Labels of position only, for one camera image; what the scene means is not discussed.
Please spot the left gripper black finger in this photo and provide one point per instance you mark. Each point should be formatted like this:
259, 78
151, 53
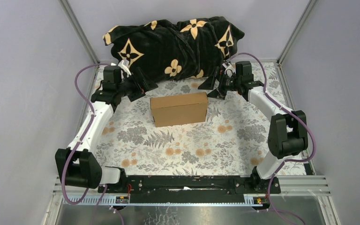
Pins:
135, 95
142, 81

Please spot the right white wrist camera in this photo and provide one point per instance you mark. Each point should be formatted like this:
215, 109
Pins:
229, 69

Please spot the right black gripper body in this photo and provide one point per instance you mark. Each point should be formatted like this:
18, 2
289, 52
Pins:
227, 84

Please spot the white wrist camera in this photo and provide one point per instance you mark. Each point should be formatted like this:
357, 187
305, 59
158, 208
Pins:
229, 69
123, 64

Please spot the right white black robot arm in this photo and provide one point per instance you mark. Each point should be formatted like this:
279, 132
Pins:
288, 135

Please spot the aluminium frame rail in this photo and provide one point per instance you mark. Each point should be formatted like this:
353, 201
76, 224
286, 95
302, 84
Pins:
298, 185

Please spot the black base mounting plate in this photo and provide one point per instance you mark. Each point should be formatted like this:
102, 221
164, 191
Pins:
192, 189

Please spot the black blanket with tan flowers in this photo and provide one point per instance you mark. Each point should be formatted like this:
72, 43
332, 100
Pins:
163, 50

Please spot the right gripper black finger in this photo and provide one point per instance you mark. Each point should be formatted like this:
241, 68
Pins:
209, 83
218, 94

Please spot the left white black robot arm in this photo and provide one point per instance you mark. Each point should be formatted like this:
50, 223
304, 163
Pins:
76, 164

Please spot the brown cardboard box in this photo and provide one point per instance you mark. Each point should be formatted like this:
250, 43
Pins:
179, 109

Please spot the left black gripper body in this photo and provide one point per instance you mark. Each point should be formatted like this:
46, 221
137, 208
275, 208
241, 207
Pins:
128, 86

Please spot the floral patterned table mat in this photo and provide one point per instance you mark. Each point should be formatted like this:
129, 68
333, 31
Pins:
231, 141

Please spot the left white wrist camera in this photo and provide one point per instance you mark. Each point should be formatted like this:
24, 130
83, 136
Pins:
123, 64

